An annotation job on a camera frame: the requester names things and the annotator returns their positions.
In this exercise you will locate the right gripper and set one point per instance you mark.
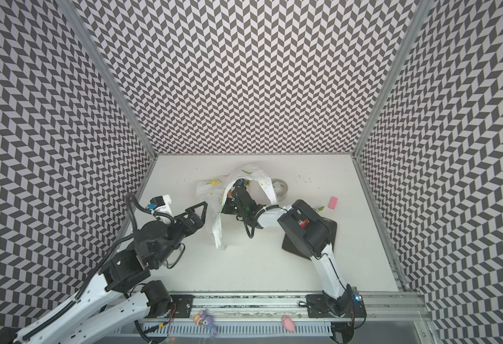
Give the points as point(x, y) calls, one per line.
point(239, 191)

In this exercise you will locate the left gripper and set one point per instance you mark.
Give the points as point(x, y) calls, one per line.
point(197, 223)

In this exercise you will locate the white plastic bag fruit print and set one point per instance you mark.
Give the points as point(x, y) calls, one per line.
point(229, 195)

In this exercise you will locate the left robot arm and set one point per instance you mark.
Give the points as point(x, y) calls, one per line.
point(119, 289)

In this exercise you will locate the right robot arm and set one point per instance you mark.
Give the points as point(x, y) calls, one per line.
point(289, 219)

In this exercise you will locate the grey tape roll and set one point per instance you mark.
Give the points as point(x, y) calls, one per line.
point(280, 189)

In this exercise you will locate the black square tray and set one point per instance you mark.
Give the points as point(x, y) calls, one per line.
point(316, 236)

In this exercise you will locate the pink eraser block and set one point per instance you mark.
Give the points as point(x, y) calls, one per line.
point(333, 203)

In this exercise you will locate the purple octopus toy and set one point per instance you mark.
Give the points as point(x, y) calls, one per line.
point(203, 319)

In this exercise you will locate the pink toy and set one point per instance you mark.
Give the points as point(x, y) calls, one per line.
point(288, 324)

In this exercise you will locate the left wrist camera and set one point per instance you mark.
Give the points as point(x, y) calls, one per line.
point(160, 205)

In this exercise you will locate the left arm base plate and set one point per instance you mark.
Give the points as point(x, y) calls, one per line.
point(181, 306)

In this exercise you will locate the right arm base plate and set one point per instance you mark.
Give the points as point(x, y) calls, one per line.
point(321, 306)

